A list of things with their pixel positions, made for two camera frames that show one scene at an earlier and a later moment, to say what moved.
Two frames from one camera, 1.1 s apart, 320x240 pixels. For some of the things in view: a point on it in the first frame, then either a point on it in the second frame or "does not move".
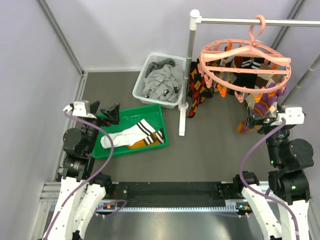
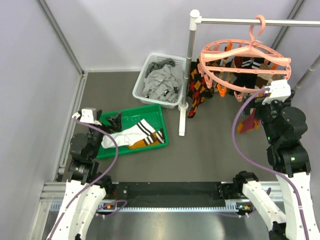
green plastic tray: x=153 y=115 does not move
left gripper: x=112 y=113 → x=116 y=121
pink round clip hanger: x=247 y=66 does not move
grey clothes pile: x=163 y=81 does not move
